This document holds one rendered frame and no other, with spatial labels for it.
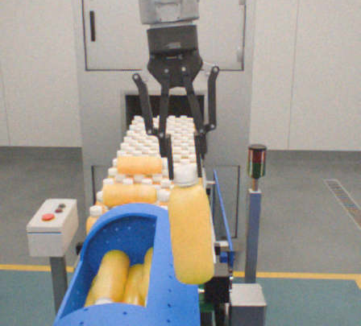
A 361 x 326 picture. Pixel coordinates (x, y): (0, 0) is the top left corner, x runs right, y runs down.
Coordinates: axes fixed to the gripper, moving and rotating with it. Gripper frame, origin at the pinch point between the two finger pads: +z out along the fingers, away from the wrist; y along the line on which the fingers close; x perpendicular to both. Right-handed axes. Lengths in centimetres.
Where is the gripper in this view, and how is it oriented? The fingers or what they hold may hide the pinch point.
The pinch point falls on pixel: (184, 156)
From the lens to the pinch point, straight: 69.8
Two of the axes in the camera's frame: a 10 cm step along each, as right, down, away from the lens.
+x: 0.2, -2.7, 9.6
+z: 0.9, 9.6, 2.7
